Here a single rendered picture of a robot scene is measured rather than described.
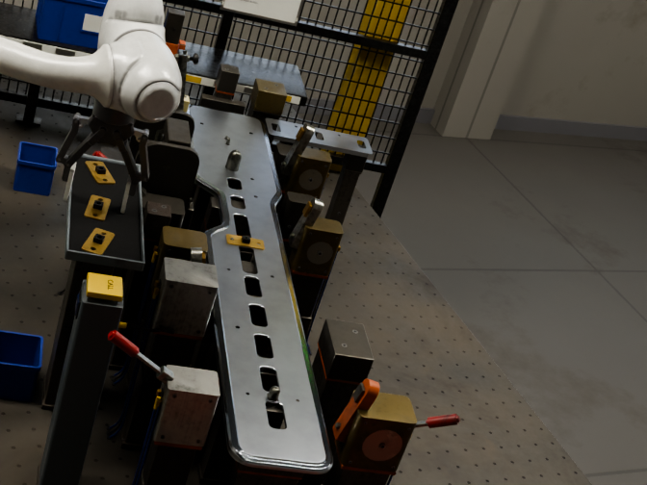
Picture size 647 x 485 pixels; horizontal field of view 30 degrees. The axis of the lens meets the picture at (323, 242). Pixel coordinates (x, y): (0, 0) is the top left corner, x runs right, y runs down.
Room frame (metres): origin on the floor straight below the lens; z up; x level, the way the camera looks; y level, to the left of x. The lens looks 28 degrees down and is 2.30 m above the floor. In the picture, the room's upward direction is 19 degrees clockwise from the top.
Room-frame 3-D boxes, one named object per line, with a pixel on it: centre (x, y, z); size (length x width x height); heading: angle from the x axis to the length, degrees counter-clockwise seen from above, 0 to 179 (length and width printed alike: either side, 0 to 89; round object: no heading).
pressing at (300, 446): (2.26, 0.15, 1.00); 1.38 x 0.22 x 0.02; 18
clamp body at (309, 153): (2.74, 0.08, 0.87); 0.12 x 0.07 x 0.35; 108
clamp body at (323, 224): (2.40, 0.00, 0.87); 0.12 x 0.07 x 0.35; 108
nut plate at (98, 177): (2.08, 0.46, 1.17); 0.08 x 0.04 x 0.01; 37
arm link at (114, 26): (1.93, 0.42, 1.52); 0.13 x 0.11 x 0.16; 29
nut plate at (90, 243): (1.83, 0.38, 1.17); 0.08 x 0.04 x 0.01; 0
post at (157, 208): (2.12, 0.34, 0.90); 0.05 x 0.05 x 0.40; 18
